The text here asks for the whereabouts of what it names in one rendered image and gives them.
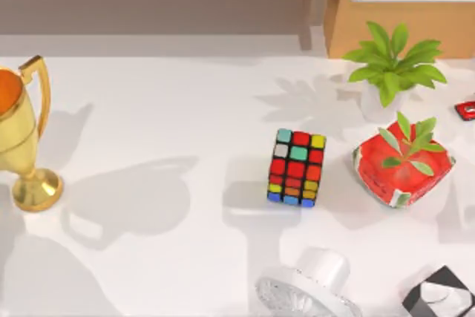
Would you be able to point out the multicoloured puzzle cube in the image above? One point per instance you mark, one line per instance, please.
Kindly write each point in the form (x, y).
(296, 163)

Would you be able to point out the green plant in red pot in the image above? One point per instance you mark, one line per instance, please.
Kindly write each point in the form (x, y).
(402, 168)

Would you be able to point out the green plant in white pot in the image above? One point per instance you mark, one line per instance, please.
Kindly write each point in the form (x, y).
(389, 68)

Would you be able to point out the pale wooden cupboard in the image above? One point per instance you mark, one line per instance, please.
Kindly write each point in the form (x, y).
(401, 16)

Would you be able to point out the gold trophy cup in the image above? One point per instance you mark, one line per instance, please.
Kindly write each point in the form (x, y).
(18, 135)

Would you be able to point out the small red and black object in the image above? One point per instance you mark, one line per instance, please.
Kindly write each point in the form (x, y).
(467, 110)

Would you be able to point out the black and white box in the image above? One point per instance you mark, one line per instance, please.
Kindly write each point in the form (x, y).
(439, 294)

